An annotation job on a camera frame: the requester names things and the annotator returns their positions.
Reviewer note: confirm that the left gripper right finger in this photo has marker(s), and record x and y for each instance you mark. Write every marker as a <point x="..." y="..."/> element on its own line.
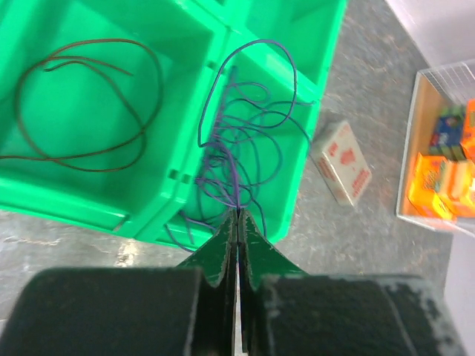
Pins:
<point x="285" y="311"/>

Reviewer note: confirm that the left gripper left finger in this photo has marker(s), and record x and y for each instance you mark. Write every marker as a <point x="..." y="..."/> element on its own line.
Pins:
<point x="185" y="310"/>

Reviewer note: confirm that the orange snack box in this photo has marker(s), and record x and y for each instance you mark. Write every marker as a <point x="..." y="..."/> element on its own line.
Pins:
<point x="443" y="181"/>

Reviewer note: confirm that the white wire shelf rack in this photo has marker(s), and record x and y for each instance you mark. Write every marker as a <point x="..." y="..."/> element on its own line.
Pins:
<point x="435" y="88"/>

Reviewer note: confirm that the small grey red box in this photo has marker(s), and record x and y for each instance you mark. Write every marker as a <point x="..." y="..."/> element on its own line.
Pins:
<point x="339" y="159"/>

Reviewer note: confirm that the green compartment tray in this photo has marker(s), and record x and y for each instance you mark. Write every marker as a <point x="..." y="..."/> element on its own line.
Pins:
<point x="152" y="119"/>

